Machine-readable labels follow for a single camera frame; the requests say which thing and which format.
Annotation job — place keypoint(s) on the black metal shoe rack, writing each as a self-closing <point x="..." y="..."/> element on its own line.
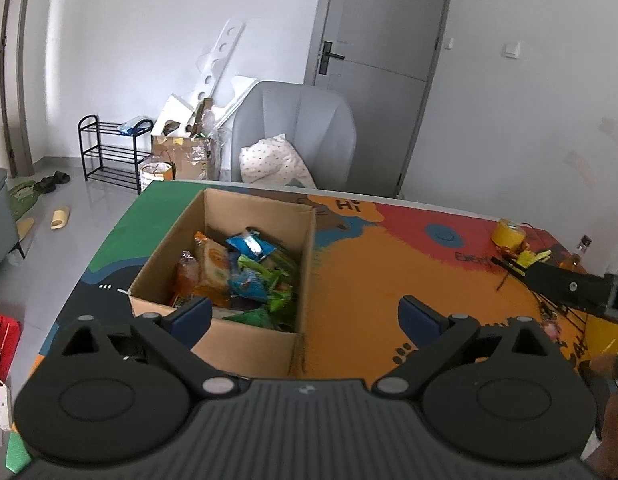
<point x="111" y="170"/>

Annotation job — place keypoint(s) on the bread packet with orange label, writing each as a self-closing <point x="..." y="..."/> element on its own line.
<point x="213" y="265"/>

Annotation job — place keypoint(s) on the yellow crumpled object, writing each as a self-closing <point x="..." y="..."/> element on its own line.
<point x="531" y="258"/>

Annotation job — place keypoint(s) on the flat white foam piece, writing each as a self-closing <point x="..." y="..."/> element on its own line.
<point x="236" y="95"/>

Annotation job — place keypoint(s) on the green floor mat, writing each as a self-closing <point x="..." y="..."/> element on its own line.
<point x="23" y="200"/>

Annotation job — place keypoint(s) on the white power strip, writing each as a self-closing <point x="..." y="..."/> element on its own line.
<point x="4" y="405"/>

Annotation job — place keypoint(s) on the small orange snack packet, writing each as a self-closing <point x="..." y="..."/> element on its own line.
<point x="186" y="275"/>

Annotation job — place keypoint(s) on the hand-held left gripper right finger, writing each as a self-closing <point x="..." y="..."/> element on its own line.
<point x="418" y="317"/>

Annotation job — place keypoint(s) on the brown cardboard box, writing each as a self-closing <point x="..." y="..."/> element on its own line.
<point x="249" y="350"/>

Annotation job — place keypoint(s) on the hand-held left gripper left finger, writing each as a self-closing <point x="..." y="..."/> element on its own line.
<point x="191" y="316"/>

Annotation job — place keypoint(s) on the yellow tape roll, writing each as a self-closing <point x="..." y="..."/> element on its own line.
<point x="508" y="234"/>

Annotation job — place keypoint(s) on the white light switch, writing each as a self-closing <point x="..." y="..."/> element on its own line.
<point x="511" y="50"/>

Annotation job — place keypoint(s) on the green-edged noodle snack packet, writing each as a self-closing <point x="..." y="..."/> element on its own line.
<point x="256" y="317"/>

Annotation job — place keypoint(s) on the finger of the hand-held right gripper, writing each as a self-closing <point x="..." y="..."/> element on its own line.
<point x="564" y="285"/>

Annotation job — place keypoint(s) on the red bag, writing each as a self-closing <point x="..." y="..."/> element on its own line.
<point x="3" y="342"/>

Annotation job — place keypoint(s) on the white bucket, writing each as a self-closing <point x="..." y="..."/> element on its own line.
<point x="156" y="175"/>

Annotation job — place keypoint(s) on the blue item on shoe rack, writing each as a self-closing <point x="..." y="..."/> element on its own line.
<point x="133" y="125"/>

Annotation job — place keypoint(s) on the yellow slipper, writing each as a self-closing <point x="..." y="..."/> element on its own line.
<point x="60" y="217"/>

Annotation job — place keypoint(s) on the glass bottle with orange drink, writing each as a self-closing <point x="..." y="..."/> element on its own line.
<point x="576" y="257"/>

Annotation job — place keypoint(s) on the green silver snack packet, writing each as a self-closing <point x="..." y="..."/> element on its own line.
<point x="274" y="265"/>

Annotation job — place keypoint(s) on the yellow container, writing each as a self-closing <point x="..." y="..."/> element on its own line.
<point x="606" y="335"/>

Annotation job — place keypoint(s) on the cardboard box with plastic wrap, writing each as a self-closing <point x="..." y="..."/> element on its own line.
<point x="181" y="155"/>

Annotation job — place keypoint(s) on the dark slippers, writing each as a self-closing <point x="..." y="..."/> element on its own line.
<point x="51" y="182"/>

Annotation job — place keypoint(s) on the white dotted pillow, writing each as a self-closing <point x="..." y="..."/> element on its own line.
<point x="274" y="162"/>

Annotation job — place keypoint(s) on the grey door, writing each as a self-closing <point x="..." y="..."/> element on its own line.
<point x="384" y="85"/>

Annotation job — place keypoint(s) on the blue white snack packet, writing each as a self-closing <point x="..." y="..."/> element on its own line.
<point x="249" y="244"/>

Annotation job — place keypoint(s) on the grey upholstered chair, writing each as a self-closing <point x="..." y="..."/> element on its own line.
<point x="299" y="120"/>

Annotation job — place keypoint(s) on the white foam piece with hole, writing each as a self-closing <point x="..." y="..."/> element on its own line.
<point x="171" y="110"/>

